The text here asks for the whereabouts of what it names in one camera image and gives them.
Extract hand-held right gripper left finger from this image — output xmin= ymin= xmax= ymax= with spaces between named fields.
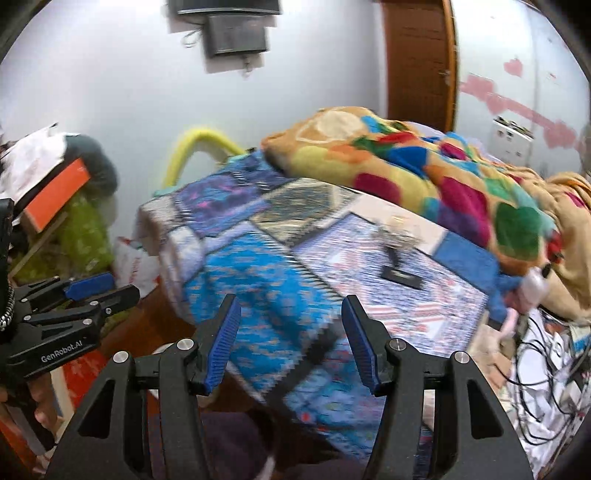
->
xmin=46 ymin=294 xmax=242 ymax=480

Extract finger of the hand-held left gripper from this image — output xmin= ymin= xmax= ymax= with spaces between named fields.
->
xmin=14 ymin=272 xmax=116 ymax=312
xmin=16 ymin=284 xmax=141 ymax=335

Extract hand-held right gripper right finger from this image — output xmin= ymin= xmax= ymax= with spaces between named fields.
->
xmin=342 ymin=294 xmax=536 ymax=480

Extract black cosmetic case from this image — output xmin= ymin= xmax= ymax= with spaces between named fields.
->
xmin=380 ymin=268 xmax=426 ymax=291

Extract person's left hand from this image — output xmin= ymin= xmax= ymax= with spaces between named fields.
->
xmin=25 ymin=376 xmax=63 ymax=432

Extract white red plastic bag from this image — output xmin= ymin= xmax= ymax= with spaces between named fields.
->
xmin=113 ymin=236 xmax=162 ymax=298

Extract red printed bag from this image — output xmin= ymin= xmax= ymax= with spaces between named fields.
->
xmin=62 ymin=351 xmax=114 ymax=407

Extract green patterned cloth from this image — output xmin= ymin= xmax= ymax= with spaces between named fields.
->
xmin=9 ymin=191 xmax=116 ymax=296

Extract blue patchwork bed sheet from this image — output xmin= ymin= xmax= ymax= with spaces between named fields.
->
xmin=136 ymin=150 xmax=504 ymax=462

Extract person's left leg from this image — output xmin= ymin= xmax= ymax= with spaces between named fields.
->
xmin=201 ymin=410 xmax=296 ymax=480

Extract orange box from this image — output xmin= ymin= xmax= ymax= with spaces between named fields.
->
xmin=22 ymin=158 xmax=93 ymax=234

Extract grey cushion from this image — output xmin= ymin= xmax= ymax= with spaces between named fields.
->
xmin=60 ymin=134 xmax=120 ymax=197

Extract white cloth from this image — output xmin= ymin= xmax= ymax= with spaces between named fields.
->
xmin=0 ymin=124 xmax=70 ymax=204

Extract yellow foam tube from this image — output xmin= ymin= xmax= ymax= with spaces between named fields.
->
xmin=154 ymin=128 xmax=245 ymax=197

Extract white pump lotion bottle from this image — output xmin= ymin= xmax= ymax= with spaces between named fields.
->
xmin=516 ymin=263 xmax=555 ymax=312

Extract colourful heart fleece blanket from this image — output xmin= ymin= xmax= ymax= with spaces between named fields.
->
xmin=261 ymin=107 xmax=591 ymax=324

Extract brown wooden door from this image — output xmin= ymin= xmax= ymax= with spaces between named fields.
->
xmin=381 ymin=0 xmax=459 ymax=134

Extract wardrobe with heart stickers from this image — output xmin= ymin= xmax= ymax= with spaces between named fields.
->
xmin=450 ymin=0 xmax=591 ymax=176

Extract black white braided strap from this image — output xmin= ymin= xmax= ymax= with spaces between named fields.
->
xmin=0 ymin=277 xmax=14 ymax=334

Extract bundle of hair ties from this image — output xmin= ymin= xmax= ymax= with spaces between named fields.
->
xmin=375 ymin=220 xmax=417 ymax=254

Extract tangle of black cables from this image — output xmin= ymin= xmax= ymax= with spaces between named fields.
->
xmin=501 ymin=307 xmax=591 ymax=448

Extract black wall television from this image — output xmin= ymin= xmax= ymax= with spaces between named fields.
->
xmin=166 ymin=0 xmax=282 ymax=16

